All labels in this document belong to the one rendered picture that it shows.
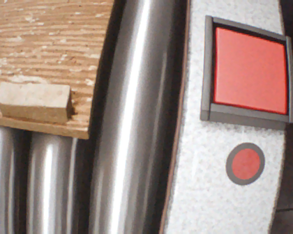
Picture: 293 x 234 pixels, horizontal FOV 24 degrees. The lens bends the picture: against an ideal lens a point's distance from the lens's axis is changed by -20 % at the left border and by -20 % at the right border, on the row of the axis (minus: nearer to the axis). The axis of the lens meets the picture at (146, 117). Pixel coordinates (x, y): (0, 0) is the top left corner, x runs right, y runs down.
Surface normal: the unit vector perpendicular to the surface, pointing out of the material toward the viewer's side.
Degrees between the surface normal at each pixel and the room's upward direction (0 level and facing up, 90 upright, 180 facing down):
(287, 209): 0
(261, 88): 0
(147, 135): 31
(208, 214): 0
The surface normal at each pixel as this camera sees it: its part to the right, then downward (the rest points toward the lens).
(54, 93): -0.02, -0.30
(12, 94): 0.07, -0.51
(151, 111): 0.52, -0.26
